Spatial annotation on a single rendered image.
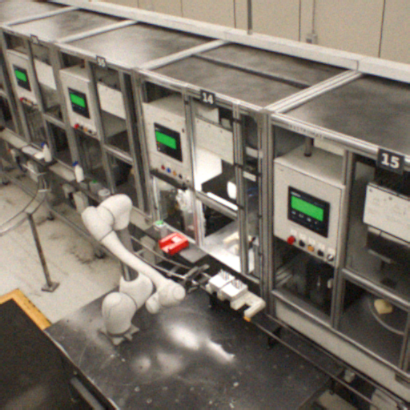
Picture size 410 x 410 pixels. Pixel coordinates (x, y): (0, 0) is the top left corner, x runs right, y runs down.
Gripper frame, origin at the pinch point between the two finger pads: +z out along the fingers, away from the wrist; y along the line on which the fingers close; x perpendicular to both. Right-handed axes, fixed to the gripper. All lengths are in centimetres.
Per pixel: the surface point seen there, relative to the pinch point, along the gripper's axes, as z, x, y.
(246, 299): 13.9, -19.7, -17.5
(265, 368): -5, -52, -37
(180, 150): 24, 43, 57
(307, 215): 23, -55, 54
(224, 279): 13.5, -1.9, -11.4
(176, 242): 15.8, 46.6, -8.9
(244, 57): 89, 51, 96
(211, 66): 63, 54, 96
